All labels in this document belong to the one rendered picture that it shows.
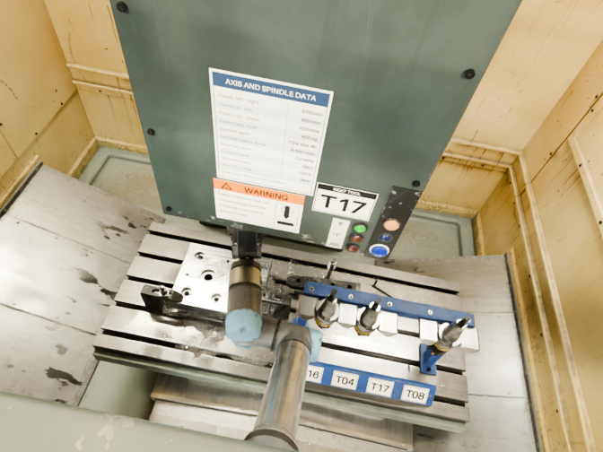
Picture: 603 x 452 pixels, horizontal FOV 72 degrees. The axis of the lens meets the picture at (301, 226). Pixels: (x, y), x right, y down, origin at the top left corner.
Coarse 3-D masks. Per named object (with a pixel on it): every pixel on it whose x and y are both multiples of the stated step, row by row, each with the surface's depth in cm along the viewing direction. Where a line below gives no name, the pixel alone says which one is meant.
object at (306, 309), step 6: (300, 294) 112; (300, 300) 111; (306, 300) 111; (312, 300) 112; (300, 306) 110; (306, 306) 110; (312, 306) 111; (300, 312) 109; (306, 312) 109; (312, 312) 109; (306, 318) 108
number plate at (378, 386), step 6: (372, 378) 127; (372, 384) 127; (378, 384) 127; (384, 384) 127; (390, 384) 127; (366, 390) 128; (372, 390) 128; (378, 390) 128; (384, 390) 127; (390, 390) 127
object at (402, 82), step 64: (128, 0) 47; (192, 0) 46; (256, 0) 45; (320, 0) 44; (384, 0) 43; (448, 0) 42; (512, 0) 41; (128, 64) 54; (192, 64) 52; (256, 64) 51; (320, 64) 49; (384, 64) 48; (448, 64) 47; (192, 128) 61; (384, 128) 55; (448, 128) 54; (192, 192) 72; (384, 192) 65
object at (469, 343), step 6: (468, 330) 111; (474, 330) 111; (462, 336) 110; (468, 336) 110; (474, 336) 110; (462, 342) 109; (468, 342) 109; (474, 342) 109; (462, 348) 108; (468, 348) 108; (474, 348) 108
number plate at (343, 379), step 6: (336, 372) 127; (342, 372) 127; (336, 378) 127; (342, 378) 127; (348, 378) 127; (354, 378) 127; (336, 384) 128; (342, 384) 128; (348, 384) 128; (354, 384) 128
